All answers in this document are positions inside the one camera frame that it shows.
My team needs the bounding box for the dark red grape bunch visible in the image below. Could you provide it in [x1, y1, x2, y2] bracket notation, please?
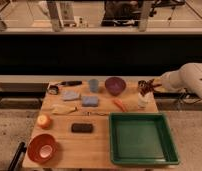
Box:
[138, 79, 159, 95]

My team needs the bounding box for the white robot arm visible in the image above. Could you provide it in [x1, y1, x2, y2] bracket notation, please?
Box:
[160, 63, 202, 100]

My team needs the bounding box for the blue plastic cup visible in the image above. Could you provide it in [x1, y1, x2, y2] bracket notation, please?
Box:
[88, 79, 99, 93]

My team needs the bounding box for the small metal cup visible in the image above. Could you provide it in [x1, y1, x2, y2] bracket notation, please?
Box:
[138, 80, 147, 89]

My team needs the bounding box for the white paper cup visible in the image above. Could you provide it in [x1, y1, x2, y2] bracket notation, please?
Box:
[138, 93, 149, 108]

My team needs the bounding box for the purple bowl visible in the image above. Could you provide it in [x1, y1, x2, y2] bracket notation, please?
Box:
[105, 77, 126, 96]

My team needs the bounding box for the blue sponge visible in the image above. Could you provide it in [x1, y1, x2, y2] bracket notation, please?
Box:
[82, 96, 99, 107]

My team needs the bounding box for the orange carrot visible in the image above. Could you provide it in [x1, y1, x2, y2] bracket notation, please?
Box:
[113, 99, 127, 112]

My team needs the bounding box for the metal fork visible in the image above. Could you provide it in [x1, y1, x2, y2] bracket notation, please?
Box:
[86, 112, 109, 116]

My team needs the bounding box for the light blue folded cloth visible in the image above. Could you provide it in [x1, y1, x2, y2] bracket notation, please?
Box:
[62, 91, 80, 101]

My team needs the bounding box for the black rectangular block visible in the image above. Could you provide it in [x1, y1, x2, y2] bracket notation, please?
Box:
[71, 123, 93, 133]

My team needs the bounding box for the green plastic tray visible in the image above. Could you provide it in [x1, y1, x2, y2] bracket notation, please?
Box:
[109, 113, 180, 166]

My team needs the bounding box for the orange apple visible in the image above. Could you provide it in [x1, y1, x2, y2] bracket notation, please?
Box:
[37, 115, 52, 129]

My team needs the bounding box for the orange bowl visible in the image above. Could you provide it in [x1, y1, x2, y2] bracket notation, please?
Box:
[27, 134, 56, 164]

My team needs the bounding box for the black chair part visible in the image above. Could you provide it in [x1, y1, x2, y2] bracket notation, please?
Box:
[7, 142, 26, 171]

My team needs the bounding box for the black handled tool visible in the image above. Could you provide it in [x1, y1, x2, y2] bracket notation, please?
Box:
[59, 81, 82, 86]

